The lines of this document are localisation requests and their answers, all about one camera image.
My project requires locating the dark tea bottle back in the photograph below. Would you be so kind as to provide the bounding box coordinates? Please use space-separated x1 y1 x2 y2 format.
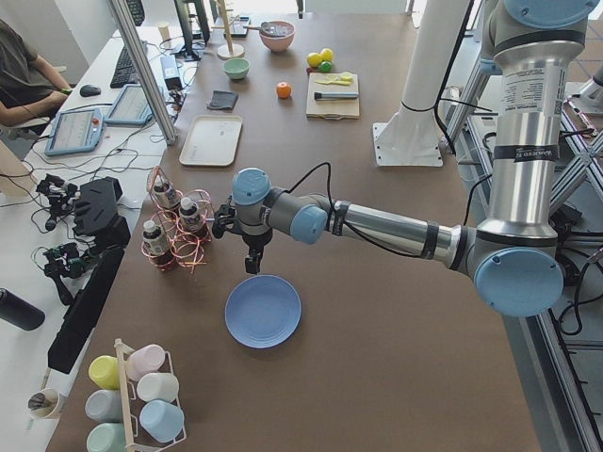
153 179 181 210

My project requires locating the green lime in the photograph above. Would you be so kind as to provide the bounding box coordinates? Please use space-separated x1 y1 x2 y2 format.
318 60 333 73

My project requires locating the black keyboard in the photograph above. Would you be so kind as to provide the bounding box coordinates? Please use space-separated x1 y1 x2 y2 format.
109 47 136 89

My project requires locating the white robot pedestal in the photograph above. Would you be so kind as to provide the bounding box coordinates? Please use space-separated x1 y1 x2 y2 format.
373 0 472 168

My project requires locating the dark tea bottle middle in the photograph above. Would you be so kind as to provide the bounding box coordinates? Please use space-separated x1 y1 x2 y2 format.
179 197 210 241

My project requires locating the blue cup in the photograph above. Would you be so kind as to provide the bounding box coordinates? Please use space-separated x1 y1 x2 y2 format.
139 399 185 443

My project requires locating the white cup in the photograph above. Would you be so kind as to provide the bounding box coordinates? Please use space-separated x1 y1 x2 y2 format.
137 372 180 403

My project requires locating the black computer mouse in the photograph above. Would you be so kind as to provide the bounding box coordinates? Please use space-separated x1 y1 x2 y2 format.
79 84 102 98

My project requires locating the aluminium frame post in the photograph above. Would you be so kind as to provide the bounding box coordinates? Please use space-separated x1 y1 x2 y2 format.
107 0 177 145

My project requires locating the copper wire bottle rack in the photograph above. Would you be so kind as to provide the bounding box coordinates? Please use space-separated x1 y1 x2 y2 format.
140 167 215 272

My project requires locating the grey folded cloth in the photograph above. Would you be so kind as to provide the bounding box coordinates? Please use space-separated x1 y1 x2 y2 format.
207 89 238 111

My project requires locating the teach pendant near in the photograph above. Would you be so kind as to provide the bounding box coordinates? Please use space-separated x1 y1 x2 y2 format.
44 108 104 156

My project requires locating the blue round plate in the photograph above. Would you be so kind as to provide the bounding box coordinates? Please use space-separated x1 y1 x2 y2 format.
224 275 302 349

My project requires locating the green bowl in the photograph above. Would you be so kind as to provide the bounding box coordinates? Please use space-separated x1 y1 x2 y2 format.
223 57 250 81

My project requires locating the yellow cup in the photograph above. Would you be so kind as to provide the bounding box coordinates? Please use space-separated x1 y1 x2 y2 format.
89 355 120 390

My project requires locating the yellow lemon right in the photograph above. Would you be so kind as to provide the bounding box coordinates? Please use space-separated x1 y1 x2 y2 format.
319 48 334 62

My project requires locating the wooden cutting board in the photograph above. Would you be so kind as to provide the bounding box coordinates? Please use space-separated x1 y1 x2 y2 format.
305 72 360 120

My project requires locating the steel muddler black tip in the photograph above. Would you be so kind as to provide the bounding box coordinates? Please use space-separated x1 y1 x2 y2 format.
314 91 359 101

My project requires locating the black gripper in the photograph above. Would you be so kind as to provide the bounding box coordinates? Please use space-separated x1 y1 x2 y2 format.
242 230 270 274

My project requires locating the dark tea bottle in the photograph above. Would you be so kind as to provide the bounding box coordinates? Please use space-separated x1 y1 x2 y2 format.
142 219 176 271
179 197 210 241
153 179 181 210

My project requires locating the black monitor stand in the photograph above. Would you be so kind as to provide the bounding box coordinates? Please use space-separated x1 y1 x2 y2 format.
171 0 210 61

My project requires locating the yellow plastic knife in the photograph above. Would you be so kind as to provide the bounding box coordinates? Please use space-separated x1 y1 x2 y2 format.
315 78 353 86

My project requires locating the dark tea bottle front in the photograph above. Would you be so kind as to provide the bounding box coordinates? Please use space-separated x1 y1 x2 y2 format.
142 219 176 271

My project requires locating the steel ice scoop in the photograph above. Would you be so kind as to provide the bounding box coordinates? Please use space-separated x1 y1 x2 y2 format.
246 21 288 38

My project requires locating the yellow lemon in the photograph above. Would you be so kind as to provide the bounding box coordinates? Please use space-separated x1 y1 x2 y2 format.
306 52 323 68
319 48 334 62

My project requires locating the yellow lemon left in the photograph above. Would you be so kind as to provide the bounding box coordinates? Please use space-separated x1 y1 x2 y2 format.
306 52 323 68

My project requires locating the cream rabbit tray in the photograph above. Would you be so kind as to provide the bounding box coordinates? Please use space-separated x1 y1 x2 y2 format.
179 115 242 167

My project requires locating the grey cup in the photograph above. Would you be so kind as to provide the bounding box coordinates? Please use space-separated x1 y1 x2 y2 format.
85 389 122 423

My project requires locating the teach pendant far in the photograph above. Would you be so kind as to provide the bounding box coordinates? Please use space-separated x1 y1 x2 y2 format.
105 84 153 127

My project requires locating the teach pendant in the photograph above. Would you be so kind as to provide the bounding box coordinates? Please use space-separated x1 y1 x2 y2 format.
105 84 153 127
44 108 104 156

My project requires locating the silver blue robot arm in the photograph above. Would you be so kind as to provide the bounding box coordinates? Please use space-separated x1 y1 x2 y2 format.
230 1 595 316

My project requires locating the orange mandarin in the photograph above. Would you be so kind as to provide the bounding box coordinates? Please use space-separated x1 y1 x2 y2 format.
276 81 292 99

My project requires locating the pink cup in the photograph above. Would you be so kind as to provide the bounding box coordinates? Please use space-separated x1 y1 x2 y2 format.
125 344 165 381

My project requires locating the mint green cup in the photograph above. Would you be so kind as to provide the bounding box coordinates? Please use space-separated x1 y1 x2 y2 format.
86 423 125 452

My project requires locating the pink bowl with ice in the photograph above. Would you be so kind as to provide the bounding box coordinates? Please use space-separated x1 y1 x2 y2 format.
259 21 295 53

